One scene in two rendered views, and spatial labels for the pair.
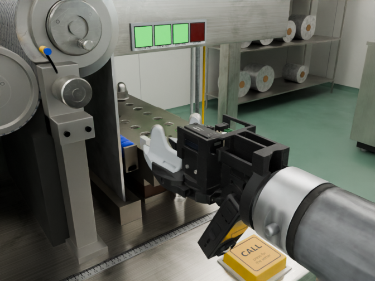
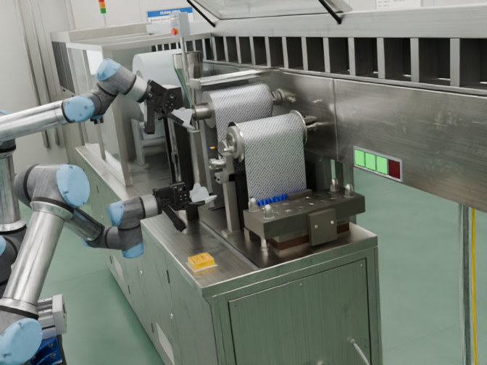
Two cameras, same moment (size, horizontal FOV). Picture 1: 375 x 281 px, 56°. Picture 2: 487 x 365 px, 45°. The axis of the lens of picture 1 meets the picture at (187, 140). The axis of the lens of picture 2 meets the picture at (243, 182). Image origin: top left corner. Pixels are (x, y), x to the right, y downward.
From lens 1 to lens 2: 2.11 m
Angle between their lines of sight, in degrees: 96
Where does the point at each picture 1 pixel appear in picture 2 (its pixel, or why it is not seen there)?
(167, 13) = (375, 145)
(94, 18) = (232, 141)
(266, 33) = (471, 201)
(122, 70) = not seen: outside the picture
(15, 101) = not seen: hidden behind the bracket
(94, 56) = (236, 155)
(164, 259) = (215, 247)
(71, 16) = (228, 138)
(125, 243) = (230, 239)
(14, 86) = not seen: hidden behind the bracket
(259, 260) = (195, 258)
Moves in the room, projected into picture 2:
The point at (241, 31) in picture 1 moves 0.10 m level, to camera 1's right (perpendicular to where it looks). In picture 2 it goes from (439, 185) to (443, 197)
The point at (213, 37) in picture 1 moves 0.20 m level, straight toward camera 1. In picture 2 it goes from (410, 179) to (343, 180)
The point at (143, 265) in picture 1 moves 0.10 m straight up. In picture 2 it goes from (214, 243) to (211, 217)
